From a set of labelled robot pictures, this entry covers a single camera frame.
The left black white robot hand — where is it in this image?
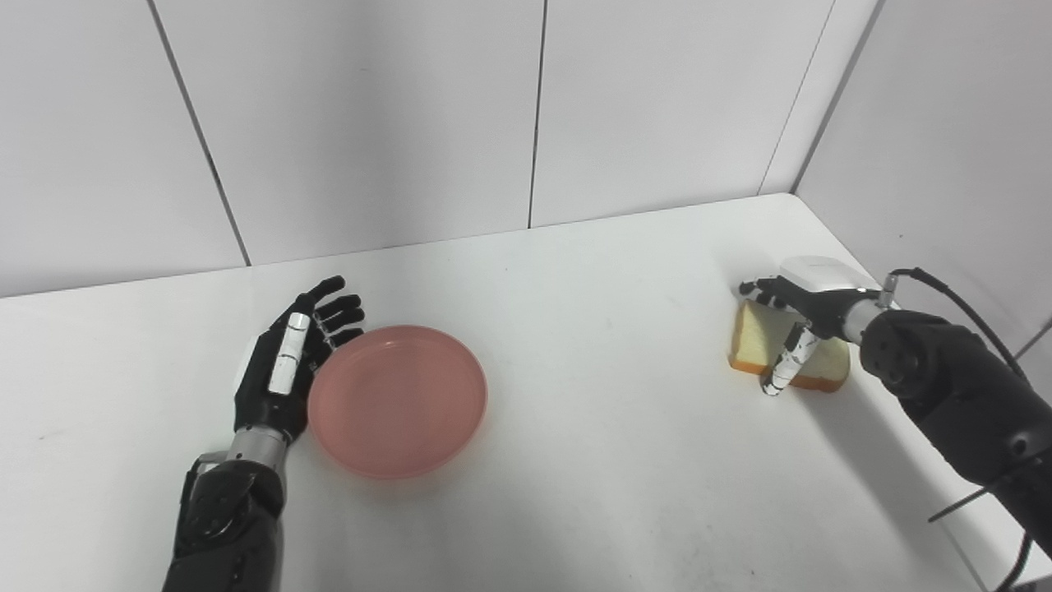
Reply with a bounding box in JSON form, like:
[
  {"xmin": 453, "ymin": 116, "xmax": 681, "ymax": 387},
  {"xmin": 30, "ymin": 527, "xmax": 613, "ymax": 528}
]
[{"xmin": 233, "ymin": 276, "xmax": 366, "ymax": 451}]

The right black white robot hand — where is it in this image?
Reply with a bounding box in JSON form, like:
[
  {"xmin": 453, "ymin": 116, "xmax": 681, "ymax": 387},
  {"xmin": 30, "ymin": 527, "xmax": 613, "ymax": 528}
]
[{"xmin": 738, "ymin": 256, "xmax": 882, "ymax": 397}]

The slice of bread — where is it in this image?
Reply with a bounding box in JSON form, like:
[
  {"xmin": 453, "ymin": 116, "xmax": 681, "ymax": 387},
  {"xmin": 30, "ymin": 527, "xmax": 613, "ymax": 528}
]
[{"xmin": 727, "ymin": 300, "xmax": 851, "ymax": 393}]

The pink round plate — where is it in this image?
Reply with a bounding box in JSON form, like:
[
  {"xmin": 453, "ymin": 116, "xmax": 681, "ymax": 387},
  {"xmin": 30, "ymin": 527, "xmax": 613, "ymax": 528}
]
[{"xmin": 307, "ymin": 325, "xmax": 489, "ymax": 481}]

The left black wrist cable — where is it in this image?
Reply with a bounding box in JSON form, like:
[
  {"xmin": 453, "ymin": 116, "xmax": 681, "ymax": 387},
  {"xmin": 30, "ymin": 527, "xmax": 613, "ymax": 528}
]
[{"xmin": 176, "ymin": 451, "xmax": 228, "ymax": 535}]

